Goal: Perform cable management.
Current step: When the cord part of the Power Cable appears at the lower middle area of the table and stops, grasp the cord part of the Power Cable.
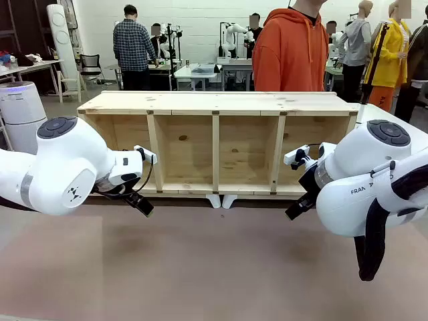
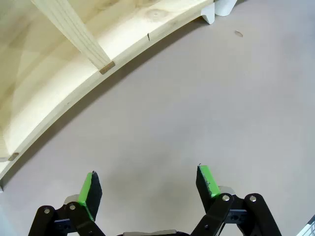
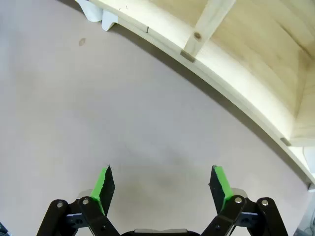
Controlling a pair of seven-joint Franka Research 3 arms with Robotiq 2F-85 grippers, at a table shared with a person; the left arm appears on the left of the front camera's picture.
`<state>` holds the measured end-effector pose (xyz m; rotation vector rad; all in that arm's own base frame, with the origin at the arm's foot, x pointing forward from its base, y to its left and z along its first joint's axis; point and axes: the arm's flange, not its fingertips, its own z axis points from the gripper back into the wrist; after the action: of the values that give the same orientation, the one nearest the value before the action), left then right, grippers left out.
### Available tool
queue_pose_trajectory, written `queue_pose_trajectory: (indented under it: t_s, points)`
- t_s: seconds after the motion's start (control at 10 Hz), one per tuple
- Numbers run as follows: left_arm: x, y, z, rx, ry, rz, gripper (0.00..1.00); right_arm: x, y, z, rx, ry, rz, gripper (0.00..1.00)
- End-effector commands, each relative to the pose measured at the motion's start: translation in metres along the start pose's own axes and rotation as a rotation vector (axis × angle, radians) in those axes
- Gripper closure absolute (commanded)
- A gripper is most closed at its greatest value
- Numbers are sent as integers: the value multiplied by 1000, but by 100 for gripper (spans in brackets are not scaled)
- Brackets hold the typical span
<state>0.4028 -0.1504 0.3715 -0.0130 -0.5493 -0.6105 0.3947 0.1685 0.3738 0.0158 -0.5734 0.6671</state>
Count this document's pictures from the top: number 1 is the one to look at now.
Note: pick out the person in black shirt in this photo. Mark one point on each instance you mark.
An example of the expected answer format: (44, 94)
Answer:
(254, 31)

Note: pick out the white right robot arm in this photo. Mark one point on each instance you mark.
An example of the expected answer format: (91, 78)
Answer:
(361, 187)

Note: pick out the mannequin in dark jacket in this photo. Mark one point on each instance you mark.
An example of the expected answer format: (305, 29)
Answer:
(418, 63)

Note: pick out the black mesh office chair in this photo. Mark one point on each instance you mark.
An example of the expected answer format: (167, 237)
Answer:
(90, 68)

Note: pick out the mannequin in yellow jacket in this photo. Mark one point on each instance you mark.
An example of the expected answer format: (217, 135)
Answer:
(389, 53)

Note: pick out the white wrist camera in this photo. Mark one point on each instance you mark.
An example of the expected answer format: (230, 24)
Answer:
(146, 154)
(296, 155)

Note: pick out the person in orange hoodie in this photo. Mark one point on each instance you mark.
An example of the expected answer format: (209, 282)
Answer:
(291, 50)

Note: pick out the man in plaid shirt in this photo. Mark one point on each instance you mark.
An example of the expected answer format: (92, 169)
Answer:
(132, 43)

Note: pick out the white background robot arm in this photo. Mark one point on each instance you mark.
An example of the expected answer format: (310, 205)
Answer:
(232, 40)

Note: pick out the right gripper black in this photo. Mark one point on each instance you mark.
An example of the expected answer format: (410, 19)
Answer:
(311, 184)

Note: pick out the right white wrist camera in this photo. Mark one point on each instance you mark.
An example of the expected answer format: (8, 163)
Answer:
(296, 155)

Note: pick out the cluttered white work table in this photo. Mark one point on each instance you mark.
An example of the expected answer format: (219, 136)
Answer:
(26, 68)

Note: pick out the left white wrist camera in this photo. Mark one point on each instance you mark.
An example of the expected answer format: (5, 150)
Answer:
(146, 154)

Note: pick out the mannequin in grey hoodie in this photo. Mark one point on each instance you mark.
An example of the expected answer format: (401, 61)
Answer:
(356, 47)

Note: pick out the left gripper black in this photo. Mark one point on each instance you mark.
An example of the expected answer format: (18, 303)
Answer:
(113, 191)

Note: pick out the white cylindrical air purifier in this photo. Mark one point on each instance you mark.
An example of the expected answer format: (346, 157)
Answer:
(18, 110)

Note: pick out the black tripod pole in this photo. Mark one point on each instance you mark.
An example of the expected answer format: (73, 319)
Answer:
(376, 63)

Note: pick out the four-bay wooden shelf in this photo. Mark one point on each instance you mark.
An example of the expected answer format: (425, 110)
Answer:
(214, 110)

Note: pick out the white tower air conditioner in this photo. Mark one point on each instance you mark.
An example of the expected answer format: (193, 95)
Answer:
(63, 43)

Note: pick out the seated person in black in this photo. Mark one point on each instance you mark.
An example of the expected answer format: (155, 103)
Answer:
(331, 31)

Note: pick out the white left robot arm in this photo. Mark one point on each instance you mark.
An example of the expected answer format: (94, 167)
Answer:
(67, 167)

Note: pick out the white wooden stool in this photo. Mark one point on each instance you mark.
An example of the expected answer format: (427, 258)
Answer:
(70, 87)

